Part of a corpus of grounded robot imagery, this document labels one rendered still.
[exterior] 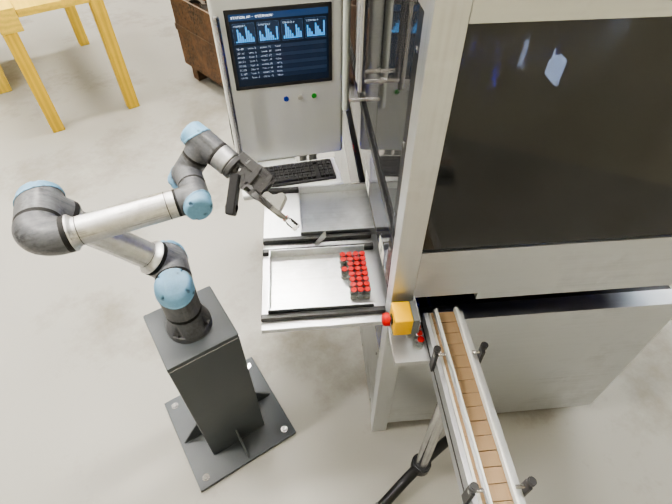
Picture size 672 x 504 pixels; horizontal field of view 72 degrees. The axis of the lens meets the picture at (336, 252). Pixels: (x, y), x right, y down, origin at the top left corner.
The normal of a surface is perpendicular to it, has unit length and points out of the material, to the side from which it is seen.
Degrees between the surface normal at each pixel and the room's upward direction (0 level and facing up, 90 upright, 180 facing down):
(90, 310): 0
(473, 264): 90
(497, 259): 90
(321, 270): 0
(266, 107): 90
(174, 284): 8
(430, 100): 90
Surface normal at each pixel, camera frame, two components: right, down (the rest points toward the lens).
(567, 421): 0.00, -0.67
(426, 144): 0.09, 0.73
